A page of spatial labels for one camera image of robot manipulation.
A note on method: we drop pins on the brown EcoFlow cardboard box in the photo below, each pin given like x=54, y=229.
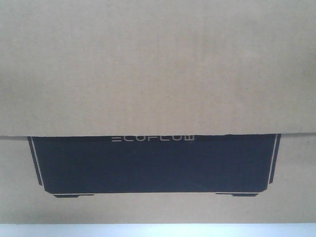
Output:
x=158, y=67

